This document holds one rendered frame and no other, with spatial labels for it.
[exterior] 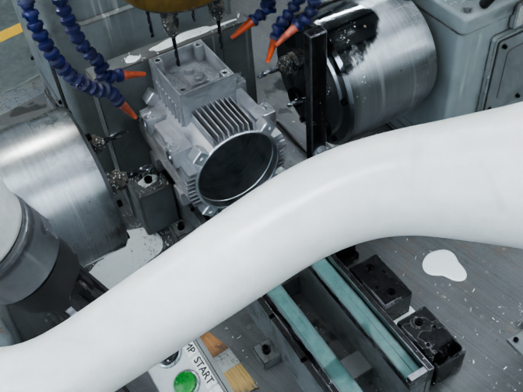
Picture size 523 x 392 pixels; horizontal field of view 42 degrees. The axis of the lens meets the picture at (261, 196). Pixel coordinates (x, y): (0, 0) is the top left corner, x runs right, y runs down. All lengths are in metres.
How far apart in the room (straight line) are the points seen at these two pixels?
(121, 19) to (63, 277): 0.71
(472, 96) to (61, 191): 0.78
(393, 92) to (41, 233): 0.75
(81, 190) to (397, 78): 0.56
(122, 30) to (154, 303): 0.92
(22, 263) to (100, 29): 0.73
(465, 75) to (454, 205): 0.93
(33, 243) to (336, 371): 0.55
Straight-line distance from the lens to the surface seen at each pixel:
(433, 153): 0.41
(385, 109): 1.23
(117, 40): 1.29
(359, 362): 1.11
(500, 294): 1.28
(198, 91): 1.11
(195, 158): 1.07
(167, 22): 1.03
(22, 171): 1.03
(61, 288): 0.66
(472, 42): 1.28
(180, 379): 0.86
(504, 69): 1.37
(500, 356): 1.21
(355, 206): 0.41
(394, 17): 1.23
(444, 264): 1.29
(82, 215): 1.03
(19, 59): 3.42
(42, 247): 0.62
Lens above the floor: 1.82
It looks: 47 degrees down
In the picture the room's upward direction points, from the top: 5 degrees counter-clockwise
